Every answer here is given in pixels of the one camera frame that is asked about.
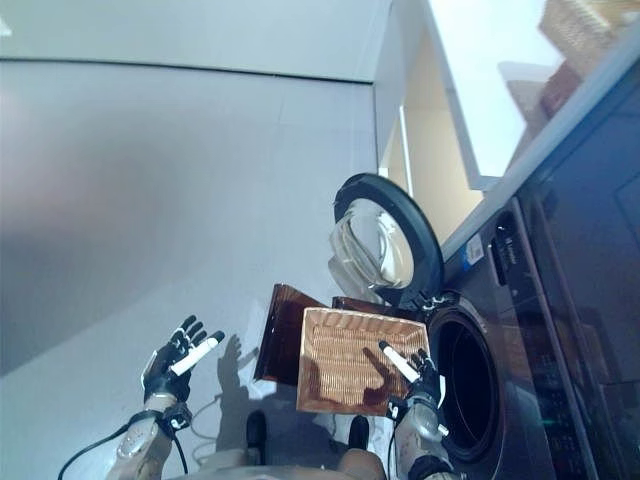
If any thin white floor cable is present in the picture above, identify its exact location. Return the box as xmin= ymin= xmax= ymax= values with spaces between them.
xmin=192 ymin=394 xmax=222 ymax=461

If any silver left robot leg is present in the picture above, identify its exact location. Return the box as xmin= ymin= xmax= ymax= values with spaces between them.
xmin=199 ymin=446 xmax=262 ymax=469

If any silver right robot leg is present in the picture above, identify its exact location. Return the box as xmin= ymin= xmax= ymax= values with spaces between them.
xmin=334 ymin=447 xmax=387 ymax=480

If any round glass washing machine door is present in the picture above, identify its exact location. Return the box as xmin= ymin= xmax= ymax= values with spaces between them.
xmin=327 ymin=172 xmax=446 ymax=309

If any black right robot foot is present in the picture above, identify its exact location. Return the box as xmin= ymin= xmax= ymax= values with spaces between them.
xmin=347 ymin=415 xmax=371 ymax=451

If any wicker basket with sloped sides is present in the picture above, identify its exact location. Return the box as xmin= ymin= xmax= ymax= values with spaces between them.
xmin=537 ymin=0 xmax=640 ymax=71

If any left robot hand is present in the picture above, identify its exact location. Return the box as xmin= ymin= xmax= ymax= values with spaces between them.
xmin=141 ymin=313 xmax=226 ymax=402

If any dark grey stacked dryer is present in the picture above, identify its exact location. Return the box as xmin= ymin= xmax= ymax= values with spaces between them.
xmin=514 ymin=74 xmax=640 ymax=480

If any white counter cabinet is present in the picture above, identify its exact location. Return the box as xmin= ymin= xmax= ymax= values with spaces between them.
xmin=372 ymin=0 xmax=566 ymax=211

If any silver robot leg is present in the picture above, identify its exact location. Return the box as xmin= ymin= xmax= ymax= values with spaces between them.
xmin=199 ymin=446 xmax=262 ymax=469
xmin=334 ymin=447 xmax=387 ymax=480

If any rectangular wicker basket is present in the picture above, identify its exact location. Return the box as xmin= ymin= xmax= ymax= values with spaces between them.
xmin=295 ymin=307 xmax=431 ymax=417

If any small blue label sticker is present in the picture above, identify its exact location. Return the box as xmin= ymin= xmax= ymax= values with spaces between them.
xmin=462 ymin=239 xmax=485 ymax=271

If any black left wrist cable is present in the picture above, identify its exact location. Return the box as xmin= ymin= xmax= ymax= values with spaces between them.
xmin=57 ymin=422 xmax=189 ymax=480

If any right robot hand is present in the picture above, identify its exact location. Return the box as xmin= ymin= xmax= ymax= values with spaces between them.
xmin=377 ymin=340 xmax=447 ymax=405

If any brown wooden stand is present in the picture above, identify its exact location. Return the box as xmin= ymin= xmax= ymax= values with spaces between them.
xmin=252 ymin=283 xmax=401 ymax=386

